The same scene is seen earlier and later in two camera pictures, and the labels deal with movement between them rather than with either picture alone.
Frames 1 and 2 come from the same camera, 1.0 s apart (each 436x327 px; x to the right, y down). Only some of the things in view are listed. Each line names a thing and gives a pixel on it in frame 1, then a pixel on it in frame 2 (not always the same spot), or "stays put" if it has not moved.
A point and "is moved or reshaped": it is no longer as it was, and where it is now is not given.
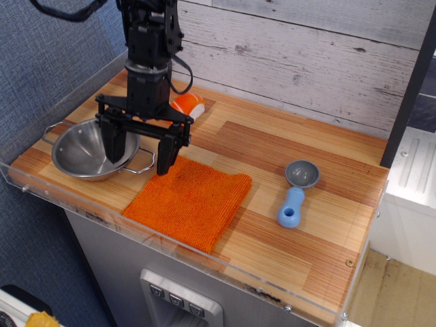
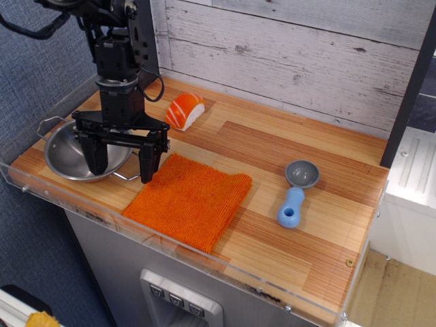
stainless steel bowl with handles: [78, 148] is moved or reshaped
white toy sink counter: [405, 229] stays put
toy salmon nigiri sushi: [190, 103] stays put
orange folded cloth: [193, 203] stays put
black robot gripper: [146, 107] to [122, 118]
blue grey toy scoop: [300, 175] stays put
